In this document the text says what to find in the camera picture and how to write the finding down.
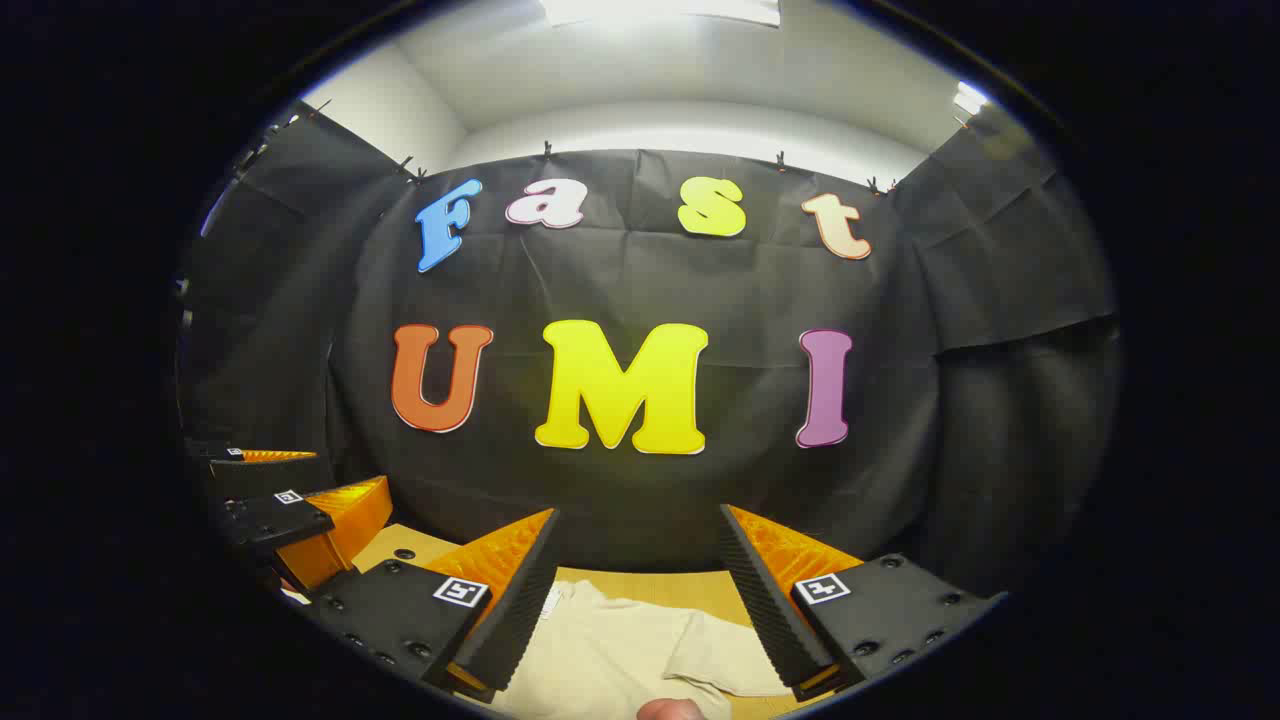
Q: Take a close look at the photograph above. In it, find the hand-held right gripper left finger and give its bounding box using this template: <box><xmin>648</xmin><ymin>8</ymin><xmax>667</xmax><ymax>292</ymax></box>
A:
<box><xmin>305</xmin><ymin>508</ymin><xmax>561</xmax><ymax>701</ymax></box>

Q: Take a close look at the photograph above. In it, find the cream sweatshirt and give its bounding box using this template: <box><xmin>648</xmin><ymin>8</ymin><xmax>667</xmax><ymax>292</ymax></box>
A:
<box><xmin>495</xmin><ymin>580</ymin><xmax>801</xmax><ymax>720</ymax></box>

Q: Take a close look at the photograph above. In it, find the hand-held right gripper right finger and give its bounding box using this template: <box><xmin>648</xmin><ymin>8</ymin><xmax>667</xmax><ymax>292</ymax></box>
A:
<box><xmin>720</xmin><ymin>505</ymin><xmax>1006</xmax><ymax>701</ymax></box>

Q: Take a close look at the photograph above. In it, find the black backdrop cloth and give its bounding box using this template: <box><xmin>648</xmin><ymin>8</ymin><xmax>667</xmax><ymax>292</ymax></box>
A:
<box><xmin>178</xmin><ymin>98</ymin><xmax>1121</xmax><ymax>601</ymax></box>

